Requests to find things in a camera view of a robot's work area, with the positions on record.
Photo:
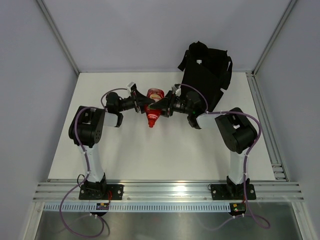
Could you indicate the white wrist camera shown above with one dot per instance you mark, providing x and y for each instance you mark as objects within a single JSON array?
[
  {"x": 176, "y": 89},
  {"x": 132, "y": 88}
]

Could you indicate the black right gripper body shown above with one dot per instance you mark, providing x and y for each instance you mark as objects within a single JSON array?
[{"x": 174, "y": 105}]

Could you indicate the black canvas bag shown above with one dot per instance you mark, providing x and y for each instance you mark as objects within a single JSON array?
[{"x": 210, "y": 78}]

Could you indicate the white slotted cable duct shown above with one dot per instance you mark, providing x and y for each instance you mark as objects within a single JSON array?
[{"x": 140, "y": 207}]

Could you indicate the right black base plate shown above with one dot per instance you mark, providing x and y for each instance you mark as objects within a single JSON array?
[{"x": 232, "y": 192}]

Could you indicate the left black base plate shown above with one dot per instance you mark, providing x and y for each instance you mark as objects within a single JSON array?
[{"x": 112, "y": 192}]

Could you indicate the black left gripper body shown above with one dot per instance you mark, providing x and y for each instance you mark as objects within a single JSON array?
[{"x": 135, "y": 101}]

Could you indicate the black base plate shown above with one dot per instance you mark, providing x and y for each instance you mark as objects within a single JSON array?
[
  {"x": 232, "y": 192},
  {"x": 112, "y": 192}
]

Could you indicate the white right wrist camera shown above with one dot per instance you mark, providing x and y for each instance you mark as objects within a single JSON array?
[{"x": 176, "y": 89}]

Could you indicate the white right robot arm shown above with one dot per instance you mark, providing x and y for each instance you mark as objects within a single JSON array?
[{"x": 238, "y": 135}]

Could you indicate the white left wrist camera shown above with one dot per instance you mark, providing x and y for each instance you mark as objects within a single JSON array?
[{"x": 132, "y": 88}]

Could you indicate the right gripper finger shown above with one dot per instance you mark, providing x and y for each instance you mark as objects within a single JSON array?
[
  {"x": 162, "y": 107},
  {"x": 167, "y": 98}
]

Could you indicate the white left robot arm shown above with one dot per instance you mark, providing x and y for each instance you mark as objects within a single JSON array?
[{"x": 86, "y": 131}]

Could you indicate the aluminium front rail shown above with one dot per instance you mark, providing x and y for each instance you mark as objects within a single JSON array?
[{"x": 175, "y": 191}]

